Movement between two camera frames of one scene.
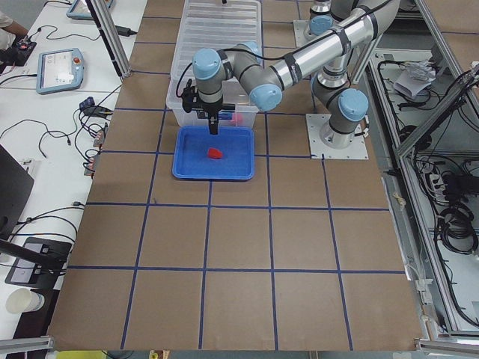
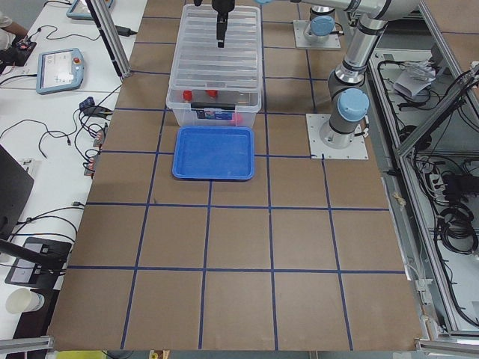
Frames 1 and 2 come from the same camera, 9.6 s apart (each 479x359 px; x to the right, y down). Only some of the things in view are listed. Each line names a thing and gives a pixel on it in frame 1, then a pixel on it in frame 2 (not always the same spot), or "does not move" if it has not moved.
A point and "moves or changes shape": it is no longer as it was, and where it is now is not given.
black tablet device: (40, 263) does not move
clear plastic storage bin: (218, 25) does not move
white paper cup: (21, 300) does not move
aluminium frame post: (109, 32) does not move
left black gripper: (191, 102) → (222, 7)
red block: (214, 153) moves or changes shape
